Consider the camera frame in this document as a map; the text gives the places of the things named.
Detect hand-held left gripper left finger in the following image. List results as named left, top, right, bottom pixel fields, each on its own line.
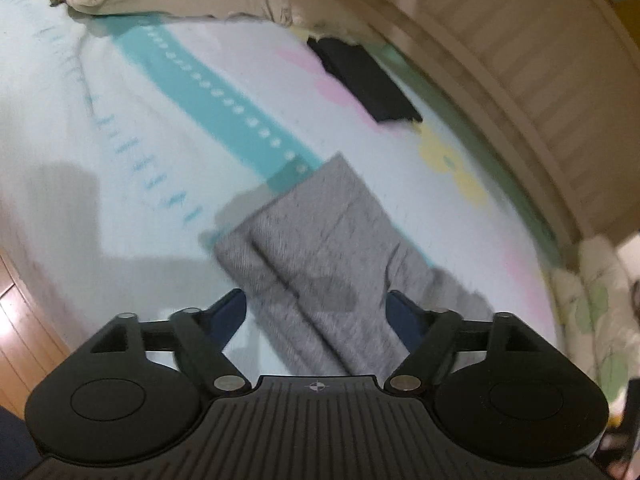
left=92, top=287, right=251, bottom=396

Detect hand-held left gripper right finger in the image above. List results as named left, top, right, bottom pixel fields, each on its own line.
left=382, top=290, right=553, bottom=394

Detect grey pants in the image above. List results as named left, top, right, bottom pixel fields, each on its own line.
left=212, top=152, right=497, bottom=377

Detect floral print pillow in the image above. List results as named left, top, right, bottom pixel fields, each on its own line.
left=549, top=266, right=633, bottom=393
left=577, top=232, right=640, bottom=321

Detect floral bed sheet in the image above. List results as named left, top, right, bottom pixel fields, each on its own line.
left=0, top=0, right=563, bottom=378

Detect black folded cloth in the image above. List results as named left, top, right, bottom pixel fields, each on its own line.
left=306, top=35, right=424, bottom=125

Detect person's left leg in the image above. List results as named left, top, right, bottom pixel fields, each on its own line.
left=0, top=405, right=43, bottom=476

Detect wooden headboard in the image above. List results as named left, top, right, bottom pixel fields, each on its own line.
left=280, top=0, right=640, bottom=256

